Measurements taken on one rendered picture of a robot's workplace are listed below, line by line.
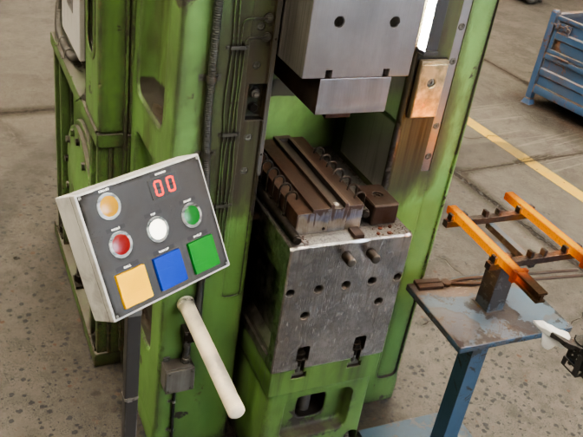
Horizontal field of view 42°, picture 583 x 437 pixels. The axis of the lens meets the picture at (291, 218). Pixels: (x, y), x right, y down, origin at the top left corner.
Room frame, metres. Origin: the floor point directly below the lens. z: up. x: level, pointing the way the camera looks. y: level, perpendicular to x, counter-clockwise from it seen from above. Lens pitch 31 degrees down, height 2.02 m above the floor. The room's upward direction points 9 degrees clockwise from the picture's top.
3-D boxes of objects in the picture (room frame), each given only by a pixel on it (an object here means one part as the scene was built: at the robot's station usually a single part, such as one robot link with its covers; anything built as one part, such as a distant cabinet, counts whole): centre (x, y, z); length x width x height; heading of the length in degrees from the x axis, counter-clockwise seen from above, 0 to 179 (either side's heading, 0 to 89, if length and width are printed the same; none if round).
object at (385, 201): (1.92, -0.23, 0.95); 0.12 x 0.08 x 0.06; 28
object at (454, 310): (1.85, -0.62, 0.70); 0.40 x 0.30 x 0.02; 117
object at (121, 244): (1.32, 0.35, 1.09); 0.05 x 0.03 x 0.04; 118
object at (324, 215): (1.97, -0.01, 0.96); 0.42 x 0.20 x 0.09; 28
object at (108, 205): (1.34, 0.38, 1.16); 0.05 x 0.03 x 0.04; 118
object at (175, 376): (1.72, 0.27, 0.36); 0.09 x 0.07 x 0.12; 118
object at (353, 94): (1.97, -0.01, 1.32); 0.42 x 0.20 x 0.10; 28
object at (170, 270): (1.37, 0.25, 1.01); 0.07 x 0.05 x 0.07; 143
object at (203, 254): (1.45, 0.19, 1.01); 0.07 x 0.05 x 0.07; 143
